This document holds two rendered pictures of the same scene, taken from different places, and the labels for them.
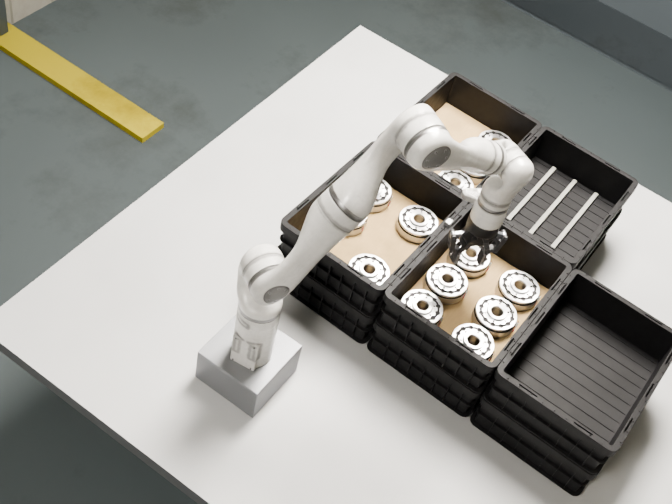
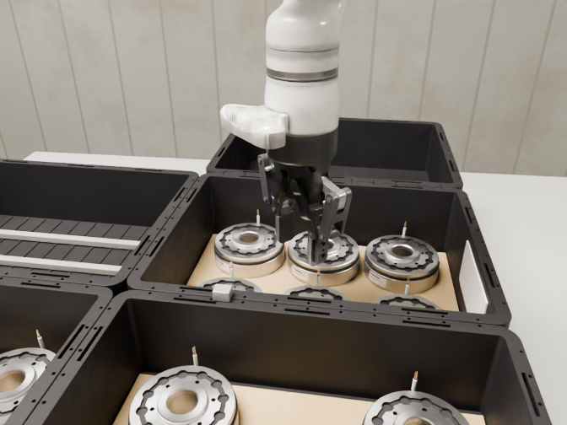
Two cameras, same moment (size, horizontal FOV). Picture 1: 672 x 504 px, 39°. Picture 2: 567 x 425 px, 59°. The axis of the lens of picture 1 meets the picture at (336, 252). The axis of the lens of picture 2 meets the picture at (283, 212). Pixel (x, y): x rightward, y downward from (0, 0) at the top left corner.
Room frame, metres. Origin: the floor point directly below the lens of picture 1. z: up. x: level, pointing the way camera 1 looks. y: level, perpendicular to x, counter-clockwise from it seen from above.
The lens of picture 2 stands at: (1.64, 0.17, 1.26)
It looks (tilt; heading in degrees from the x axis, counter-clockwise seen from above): 29 degrees down; 254
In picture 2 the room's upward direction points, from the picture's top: straight up
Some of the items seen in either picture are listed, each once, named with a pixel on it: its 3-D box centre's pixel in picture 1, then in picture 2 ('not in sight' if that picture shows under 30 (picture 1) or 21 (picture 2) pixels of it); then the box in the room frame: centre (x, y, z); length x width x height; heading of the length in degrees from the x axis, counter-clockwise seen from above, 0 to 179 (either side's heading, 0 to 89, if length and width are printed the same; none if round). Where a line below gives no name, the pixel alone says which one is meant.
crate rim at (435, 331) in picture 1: (480, 282); (321, 238); (1.45, -0.34, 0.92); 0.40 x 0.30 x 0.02; 155
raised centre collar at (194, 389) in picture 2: (419, 219); (182, 403); (1.64, -0.18, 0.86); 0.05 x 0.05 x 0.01
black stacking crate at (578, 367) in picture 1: (583, 368); (333, 175); (1.32, -0.62, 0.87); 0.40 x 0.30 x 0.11; 155
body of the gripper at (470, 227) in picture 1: (481, 229); (301, 159); (1.49, -0.30, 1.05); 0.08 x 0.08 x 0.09
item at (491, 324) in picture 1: (496, 313); (323, 248); (1.42, -0.40, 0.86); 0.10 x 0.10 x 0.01
